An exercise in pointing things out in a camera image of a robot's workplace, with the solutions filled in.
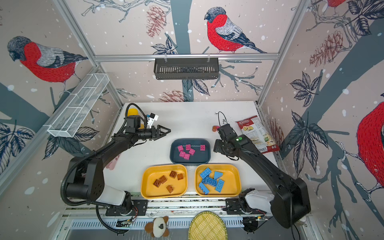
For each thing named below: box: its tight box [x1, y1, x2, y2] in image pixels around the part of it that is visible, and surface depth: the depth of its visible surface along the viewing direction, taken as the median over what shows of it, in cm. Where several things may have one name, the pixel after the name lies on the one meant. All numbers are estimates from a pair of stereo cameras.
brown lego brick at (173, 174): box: [169, 170, 177, 179], surface depth 85 cm
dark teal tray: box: [169, 138, 211, 165], surface depth 94 cm
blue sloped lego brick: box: [214, 171, 224, 180], surface depth 86 cm
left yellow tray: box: [140, 164, 180, 199], surface depth 84 cm
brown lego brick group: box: [166, 185, 174, 194], surface depth 80 cm
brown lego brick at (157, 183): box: [153, 179, 162, 188], surface depth 82 cm
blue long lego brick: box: [198, 182, 210, 195], surface depth 80 cm
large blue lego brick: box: [200, 167, 212, 179], surface depth 83 cm
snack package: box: [235, 115, 280, 154], surface depth 102 cm
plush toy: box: [144, 216, 170, 238], surface depth 68 cm
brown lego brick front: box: [159, 175, 167, 184], surface depth 83 cm
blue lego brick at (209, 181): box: [202, 176, 218, 187], surface depth 81 cm
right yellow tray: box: [194, 164, 242, 197], surface depth 83 cm
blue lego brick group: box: [215, 179, 225, 193], surface depth 82 cm
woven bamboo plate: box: [188, 211, 228, 240], surface depth 69 cm
